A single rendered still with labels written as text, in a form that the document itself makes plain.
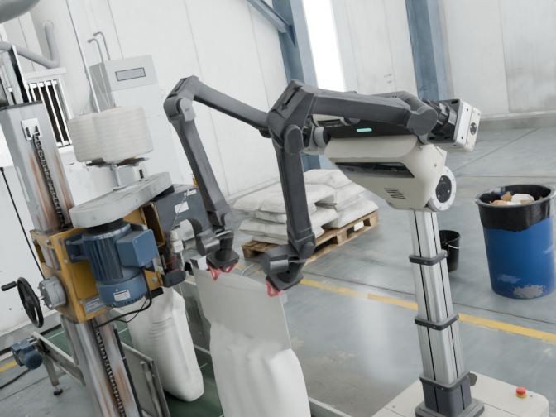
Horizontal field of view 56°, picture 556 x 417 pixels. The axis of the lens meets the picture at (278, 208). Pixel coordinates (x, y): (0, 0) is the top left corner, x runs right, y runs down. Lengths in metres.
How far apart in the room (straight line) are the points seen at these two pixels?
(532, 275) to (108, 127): 2.81
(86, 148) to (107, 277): 0.49
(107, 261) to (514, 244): 2.61
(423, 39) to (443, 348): 8.58
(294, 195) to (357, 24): 7.93
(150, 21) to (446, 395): 5.54
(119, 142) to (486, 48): 8.76
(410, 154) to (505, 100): 8.40
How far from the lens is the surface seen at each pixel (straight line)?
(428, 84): 10.35
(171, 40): 6.83
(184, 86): 1.64
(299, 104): 1.19
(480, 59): 10.09
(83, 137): 1.96
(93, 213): 1.66
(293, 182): 1.31
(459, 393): 2.26
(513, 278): 3.72
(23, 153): 1.86
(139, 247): 1.66
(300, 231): 1.42
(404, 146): 1.64
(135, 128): 1.72
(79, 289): 1.89
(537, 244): 3.65
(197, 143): 1.66
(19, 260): 4.67
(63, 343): 3.58
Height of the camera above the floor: 1.69
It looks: 14 degrees down
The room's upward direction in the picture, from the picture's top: 12 degrees counter-clockwise
